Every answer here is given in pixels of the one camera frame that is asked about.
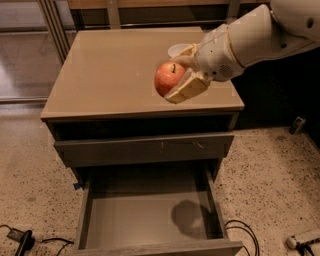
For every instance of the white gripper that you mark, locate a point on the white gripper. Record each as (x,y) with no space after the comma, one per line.
(216,57)

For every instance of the red apple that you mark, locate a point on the red apple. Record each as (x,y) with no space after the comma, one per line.
(168,76)

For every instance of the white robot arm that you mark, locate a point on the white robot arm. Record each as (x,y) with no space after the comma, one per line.
(283,28)

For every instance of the grey wooden drawer cabinet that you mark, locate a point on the grey wooden drawer cabinet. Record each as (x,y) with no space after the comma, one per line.
(105,91)

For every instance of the closed top drawer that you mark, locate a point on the closed top drawer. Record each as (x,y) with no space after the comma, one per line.
(136,150)

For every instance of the open middle drawer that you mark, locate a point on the open middle drawer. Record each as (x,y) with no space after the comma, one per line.
(152,211)

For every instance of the white ceramic bowl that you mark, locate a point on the white ceramic bowl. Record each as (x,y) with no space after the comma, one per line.
(176,49)

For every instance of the small grey floor device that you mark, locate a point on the small grey floor device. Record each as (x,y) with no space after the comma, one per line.
(297,125)

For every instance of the blue tape piece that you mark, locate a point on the blue tape piece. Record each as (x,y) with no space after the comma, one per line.
(76,186)

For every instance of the white power strip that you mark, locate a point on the white power strip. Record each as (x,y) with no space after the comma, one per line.
(308,237)

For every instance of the black power adapter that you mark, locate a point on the black power adapter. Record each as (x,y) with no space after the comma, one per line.
(24,238)

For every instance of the metal railing frame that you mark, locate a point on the metal railing frame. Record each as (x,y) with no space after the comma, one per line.
(126,14)

